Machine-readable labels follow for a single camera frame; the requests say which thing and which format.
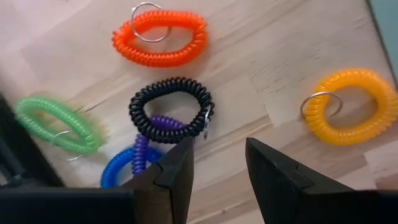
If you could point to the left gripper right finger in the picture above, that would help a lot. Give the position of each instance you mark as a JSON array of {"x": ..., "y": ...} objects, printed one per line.
[{"x": 295, "y": 199}]

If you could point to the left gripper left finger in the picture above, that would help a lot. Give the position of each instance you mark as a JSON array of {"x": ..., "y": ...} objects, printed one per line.
[{"x": 93, "y": 208}]

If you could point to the black aluminium table frame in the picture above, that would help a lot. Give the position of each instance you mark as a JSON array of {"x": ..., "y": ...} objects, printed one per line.
[{"x": 18, "y": 149}]

